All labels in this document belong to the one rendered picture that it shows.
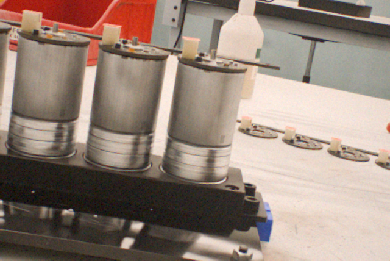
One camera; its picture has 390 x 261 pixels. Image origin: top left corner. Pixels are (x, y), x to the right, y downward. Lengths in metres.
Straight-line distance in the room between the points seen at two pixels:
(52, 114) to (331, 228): 0.12
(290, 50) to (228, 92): 4.45
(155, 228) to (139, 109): 0.04
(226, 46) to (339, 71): 4.13
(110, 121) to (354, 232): 0.11
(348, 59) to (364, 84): 0.19
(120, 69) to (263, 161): 0.15
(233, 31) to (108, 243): 0.34
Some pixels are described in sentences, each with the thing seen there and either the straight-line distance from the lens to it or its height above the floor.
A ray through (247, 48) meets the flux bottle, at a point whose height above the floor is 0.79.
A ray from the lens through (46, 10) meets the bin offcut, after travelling 0.67.
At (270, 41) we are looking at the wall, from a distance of 4.71.
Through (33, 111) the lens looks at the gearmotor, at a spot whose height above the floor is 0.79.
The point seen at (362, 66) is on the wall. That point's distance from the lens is 4.64.
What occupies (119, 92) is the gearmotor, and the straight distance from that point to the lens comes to 0.24.
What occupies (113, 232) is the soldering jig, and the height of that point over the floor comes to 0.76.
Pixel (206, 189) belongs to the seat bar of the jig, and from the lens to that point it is 0.24.
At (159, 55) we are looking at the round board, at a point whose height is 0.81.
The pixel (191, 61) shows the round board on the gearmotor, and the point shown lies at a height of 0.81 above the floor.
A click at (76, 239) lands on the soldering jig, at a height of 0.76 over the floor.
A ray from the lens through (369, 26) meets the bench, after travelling 2.52.
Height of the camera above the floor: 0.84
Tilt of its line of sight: 13 degrees down
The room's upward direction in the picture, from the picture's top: 10 degrees clockwise
